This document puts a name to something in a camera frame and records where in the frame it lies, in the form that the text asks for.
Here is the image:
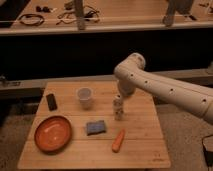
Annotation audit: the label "grey metal post right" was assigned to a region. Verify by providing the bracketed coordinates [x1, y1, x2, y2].
[162, 0, 194, 27]

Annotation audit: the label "small white bottle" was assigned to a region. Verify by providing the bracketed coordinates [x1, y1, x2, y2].
[113, 95, 124, 121]

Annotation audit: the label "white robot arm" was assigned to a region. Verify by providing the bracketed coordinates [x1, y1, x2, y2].
[114, 53, 213, 125]

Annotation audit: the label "translucent plastic cup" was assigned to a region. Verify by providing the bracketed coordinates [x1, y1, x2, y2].
[77, 87, 92, 110]

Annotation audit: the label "metal rail behind table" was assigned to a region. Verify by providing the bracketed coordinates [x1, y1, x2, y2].
[0, 69, 213, 100]

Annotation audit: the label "tangled cables on bench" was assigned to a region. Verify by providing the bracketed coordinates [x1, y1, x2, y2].
[55, 5, 101, 26]

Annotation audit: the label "orange carrot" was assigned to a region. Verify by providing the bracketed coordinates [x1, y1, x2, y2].
[112, 130, 125, 153]

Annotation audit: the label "blue sponge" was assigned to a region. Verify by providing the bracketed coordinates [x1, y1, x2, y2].
[86, 120, 106, 135]

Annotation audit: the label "grey metal post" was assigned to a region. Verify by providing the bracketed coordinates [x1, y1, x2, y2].
[74, 0, 86, 30]
[162, 0, 194, 27]

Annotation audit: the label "wooden table board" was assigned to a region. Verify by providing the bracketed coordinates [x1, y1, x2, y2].
[18, 81, 171, 169]

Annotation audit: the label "black coiled cable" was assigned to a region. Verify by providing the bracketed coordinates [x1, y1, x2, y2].
[17, 13, 46, 27]

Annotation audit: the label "grey metal post left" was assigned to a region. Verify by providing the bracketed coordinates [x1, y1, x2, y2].
[74, 0, 86, 30]

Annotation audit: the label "black rectangular block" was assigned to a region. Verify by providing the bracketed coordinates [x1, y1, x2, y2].
[46, 94, 57, 111]

